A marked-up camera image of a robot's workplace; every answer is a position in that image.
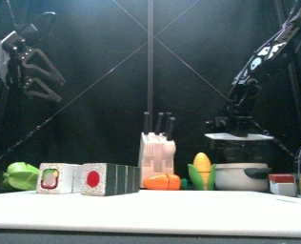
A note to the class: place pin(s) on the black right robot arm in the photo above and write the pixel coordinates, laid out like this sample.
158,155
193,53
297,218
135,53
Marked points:
264,63

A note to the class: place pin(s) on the yellow toy corn cob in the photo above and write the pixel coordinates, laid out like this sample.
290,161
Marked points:
202,170

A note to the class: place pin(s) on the white toy pot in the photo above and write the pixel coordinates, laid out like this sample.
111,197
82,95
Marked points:
233,178

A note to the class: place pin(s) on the red and white toy box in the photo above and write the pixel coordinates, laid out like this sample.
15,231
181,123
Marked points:
282,184

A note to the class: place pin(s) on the white toy knife block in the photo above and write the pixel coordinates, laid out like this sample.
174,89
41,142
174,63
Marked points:
157,155

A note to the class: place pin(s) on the orange toy carrot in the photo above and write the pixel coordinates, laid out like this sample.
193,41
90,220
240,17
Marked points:
163,182

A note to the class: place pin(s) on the white cutting board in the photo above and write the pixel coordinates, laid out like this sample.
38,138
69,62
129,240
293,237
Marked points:
149,213

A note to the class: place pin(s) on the green striped toy sushi roll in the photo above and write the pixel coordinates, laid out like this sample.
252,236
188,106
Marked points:
110,179

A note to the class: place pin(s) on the green toy lettuce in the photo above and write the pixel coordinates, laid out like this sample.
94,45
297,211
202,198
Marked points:
21,176

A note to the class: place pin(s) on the white toy sushi roll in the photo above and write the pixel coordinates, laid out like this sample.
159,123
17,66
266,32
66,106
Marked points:
58,178

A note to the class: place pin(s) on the grey vertical frame pole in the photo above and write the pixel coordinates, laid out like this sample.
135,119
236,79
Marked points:
150,47

